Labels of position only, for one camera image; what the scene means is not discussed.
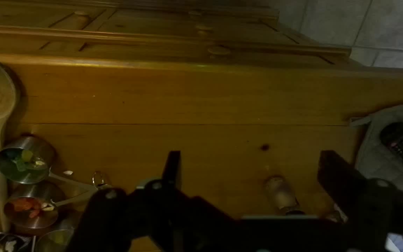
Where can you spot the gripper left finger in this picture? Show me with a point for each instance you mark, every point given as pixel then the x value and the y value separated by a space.
pixel 145 217

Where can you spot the wooden cabinet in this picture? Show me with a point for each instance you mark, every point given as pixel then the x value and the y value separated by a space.
pixel 187 98

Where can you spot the small spice container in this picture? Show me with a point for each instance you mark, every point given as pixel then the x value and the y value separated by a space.
pixel 282 194

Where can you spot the grey quilted cloth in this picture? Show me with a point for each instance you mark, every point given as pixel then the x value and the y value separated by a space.
pixel 373 157

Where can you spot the round wooden knob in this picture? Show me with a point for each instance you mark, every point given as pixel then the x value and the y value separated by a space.
pixel 219 50
pixel 81 13

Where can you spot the steel measuring cup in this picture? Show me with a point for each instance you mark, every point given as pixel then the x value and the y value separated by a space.
pixel 32 206
pixel 25 161
pixel 54 239

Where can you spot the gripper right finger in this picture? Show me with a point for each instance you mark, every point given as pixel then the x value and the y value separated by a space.
pixel 373 203

